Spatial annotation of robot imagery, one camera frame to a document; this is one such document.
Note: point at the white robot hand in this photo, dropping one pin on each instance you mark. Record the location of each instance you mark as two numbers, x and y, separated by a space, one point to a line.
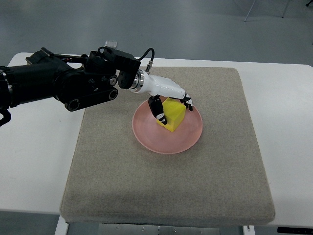
158 86

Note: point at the yellow foam block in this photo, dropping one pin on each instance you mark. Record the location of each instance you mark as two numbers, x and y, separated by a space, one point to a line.
174 112

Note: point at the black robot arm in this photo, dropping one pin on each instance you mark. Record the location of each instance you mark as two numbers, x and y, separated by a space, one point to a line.
84 81

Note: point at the pink plate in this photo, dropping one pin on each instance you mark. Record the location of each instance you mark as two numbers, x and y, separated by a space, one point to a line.
160 140

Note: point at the clear floor plate upper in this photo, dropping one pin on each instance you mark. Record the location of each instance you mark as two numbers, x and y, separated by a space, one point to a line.
111 43

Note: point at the metal chair legs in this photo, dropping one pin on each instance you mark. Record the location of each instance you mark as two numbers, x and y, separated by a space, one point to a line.
279 9

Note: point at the white table leg frame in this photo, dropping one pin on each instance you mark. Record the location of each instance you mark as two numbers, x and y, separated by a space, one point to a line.
64 228

